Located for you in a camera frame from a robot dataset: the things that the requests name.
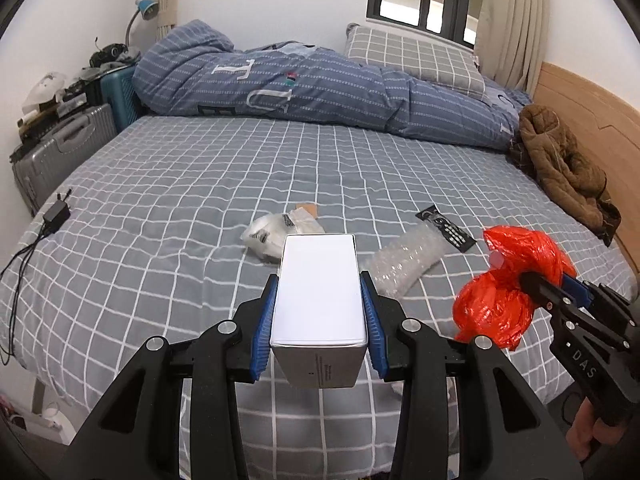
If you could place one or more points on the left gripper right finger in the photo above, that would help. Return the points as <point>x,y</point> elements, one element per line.
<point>504,431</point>

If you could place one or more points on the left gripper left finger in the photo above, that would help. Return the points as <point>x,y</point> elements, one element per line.
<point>133,431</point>

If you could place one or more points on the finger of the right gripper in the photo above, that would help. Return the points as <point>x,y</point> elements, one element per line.
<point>544,294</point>
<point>578,290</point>

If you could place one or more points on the red plastic bag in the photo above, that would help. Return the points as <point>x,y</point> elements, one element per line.
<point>493,304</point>

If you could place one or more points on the black wet wipe sachet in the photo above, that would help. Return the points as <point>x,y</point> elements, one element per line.
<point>452,233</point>

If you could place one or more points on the clear bubble wrap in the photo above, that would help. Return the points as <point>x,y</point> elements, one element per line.
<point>395,268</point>

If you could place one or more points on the small grey white box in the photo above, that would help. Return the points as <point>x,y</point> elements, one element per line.
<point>319,331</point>

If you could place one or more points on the white drawstring pouch bag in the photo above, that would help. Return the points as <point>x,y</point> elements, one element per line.
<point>265,237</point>

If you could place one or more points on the person right hand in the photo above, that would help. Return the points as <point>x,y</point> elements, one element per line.
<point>587,428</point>

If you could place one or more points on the brown jacket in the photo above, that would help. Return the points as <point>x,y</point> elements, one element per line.
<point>547,150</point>

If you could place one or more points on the wooden headboard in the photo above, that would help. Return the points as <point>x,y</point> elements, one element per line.
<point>608,132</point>

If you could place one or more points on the grey checked bed sheet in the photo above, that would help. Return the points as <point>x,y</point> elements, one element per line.
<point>153,248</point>

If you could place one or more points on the black power adapter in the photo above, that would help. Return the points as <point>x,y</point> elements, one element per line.
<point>57,214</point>

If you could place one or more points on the grey checked pillow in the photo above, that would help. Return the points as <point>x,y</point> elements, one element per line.
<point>427,60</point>

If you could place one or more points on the grey suitcase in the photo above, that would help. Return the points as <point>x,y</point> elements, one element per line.
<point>40,170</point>

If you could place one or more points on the beige curtain right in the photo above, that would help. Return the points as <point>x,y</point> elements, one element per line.
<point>511,41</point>

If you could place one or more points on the teal suitcase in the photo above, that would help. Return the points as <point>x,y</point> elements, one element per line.
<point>117,90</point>

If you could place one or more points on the clutter pile on suitcase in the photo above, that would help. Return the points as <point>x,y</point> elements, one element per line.
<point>80,92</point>

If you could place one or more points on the white mask on clutter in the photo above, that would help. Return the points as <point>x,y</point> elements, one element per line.
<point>44,91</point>

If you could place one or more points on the blue striped duvet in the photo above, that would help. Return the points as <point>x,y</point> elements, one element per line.
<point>196,71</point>

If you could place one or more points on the blue desk lamp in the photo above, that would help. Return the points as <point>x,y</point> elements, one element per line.
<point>146,10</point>

